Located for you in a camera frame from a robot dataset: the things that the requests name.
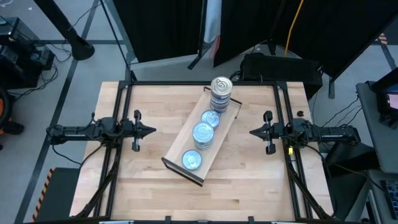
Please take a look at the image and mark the yellow cable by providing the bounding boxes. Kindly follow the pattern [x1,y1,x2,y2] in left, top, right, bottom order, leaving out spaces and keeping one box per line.
[284,0,305,58]

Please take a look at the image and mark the red white tuna can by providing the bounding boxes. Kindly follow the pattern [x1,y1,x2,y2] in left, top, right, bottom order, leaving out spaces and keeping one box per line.
[200,110,221,129]

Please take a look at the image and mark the black aluminium table frame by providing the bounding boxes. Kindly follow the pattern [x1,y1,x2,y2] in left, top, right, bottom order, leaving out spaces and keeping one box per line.
[74,80,332,222]

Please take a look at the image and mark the black monitor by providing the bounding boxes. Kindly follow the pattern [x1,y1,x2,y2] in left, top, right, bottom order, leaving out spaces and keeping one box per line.
[371,67,398,128]

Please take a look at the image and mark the grey desk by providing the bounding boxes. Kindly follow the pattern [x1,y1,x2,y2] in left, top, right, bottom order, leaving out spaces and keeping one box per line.
[356,80,398,175]
[366,169,398,224]

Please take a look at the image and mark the black keyboard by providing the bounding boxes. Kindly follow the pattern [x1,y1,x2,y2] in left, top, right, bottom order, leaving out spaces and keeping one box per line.
[379,179,398,220]

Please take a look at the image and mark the black equipment box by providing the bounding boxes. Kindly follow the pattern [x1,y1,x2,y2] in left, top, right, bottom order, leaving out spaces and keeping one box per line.
[239,52,324,100]

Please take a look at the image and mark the black stand foot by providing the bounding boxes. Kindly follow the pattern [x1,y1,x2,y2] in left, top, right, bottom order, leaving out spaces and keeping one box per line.
[187,0,208,70]

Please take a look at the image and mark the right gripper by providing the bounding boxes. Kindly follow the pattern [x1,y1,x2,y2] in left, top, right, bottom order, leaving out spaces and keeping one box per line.
[249,110,292,156]

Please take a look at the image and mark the orange black floor machine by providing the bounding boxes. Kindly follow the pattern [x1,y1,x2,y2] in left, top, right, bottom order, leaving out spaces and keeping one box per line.
[0,86,25,150]

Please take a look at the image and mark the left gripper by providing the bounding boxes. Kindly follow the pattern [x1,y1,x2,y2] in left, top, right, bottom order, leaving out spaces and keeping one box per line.
[123,110,157,152]

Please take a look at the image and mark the teal tuna can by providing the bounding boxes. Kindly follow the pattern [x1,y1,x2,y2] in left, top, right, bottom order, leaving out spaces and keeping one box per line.
[182,149,203,171]

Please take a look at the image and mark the black office chair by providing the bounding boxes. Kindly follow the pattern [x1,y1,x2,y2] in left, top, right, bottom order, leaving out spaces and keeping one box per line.
[323,127,379,222]

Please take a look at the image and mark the wooden shelf with black frame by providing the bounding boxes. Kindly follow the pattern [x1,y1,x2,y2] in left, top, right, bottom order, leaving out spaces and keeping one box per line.
[160,86,243,187]

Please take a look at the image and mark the black hazard-striped platform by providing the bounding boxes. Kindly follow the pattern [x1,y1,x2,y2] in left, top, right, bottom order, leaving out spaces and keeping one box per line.
[30,167,81,223]

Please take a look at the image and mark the grey metal post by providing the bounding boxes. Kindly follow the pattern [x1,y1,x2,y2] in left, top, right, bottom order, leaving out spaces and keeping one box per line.
[98,0,139,82]

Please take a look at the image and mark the black curtain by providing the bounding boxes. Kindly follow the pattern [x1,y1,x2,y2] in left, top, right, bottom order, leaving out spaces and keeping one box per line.
[112,0,208,63]
[213,0,398,78]

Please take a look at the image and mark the black pole with round base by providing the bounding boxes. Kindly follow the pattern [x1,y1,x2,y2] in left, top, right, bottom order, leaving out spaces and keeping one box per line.
[33,0,96,62]

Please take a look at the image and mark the black equipment cart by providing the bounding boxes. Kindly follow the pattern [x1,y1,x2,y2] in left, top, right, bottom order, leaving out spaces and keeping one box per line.
[0,17,56,91]

